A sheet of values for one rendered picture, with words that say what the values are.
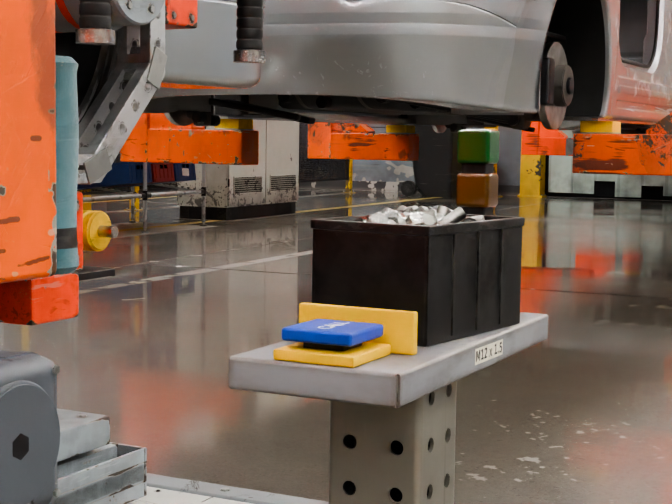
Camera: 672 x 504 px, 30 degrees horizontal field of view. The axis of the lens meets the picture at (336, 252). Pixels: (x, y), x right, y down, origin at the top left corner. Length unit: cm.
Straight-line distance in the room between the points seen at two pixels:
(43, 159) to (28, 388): 33
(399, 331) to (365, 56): 297
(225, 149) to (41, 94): 467
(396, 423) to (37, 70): 47
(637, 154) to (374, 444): 390
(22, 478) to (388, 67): 288
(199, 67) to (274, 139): 806
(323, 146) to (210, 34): 540
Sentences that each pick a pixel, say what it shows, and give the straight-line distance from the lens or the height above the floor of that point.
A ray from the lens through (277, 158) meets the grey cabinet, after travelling 1039.
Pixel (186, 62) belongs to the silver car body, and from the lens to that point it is 226.
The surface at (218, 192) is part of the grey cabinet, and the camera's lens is 975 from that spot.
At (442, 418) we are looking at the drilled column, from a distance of 126.
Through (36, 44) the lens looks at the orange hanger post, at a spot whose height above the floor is 72.
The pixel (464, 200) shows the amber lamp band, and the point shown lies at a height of 58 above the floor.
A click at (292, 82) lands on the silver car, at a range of 419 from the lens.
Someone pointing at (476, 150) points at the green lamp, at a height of 64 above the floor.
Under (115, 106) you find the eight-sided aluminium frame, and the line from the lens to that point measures 185.
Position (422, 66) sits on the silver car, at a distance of 408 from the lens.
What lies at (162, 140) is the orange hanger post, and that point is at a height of 62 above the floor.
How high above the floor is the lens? 65
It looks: 5 degrees down
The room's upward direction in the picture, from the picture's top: 1 degrees clockwise
